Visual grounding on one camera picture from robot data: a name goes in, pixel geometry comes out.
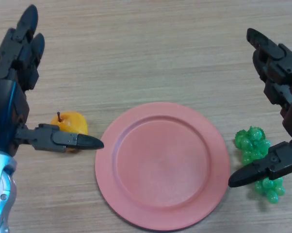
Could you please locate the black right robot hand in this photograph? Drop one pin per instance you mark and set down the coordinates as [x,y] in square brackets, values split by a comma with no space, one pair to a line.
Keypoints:
[279,72]

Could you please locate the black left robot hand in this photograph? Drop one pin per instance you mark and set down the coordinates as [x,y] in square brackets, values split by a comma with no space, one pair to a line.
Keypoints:
[5,97]

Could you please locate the yellow pear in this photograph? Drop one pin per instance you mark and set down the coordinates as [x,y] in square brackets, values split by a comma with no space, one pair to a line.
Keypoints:
[72,122]

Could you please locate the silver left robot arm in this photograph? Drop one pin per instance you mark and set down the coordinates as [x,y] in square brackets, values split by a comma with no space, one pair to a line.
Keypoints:
[1,194]

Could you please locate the pink round plate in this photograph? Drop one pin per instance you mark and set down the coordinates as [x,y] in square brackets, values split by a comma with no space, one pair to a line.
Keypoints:
[162,166]

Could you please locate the green grape bunch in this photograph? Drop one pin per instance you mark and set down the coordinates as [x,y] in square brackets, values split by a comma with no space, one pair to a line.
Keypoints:
[254,143]

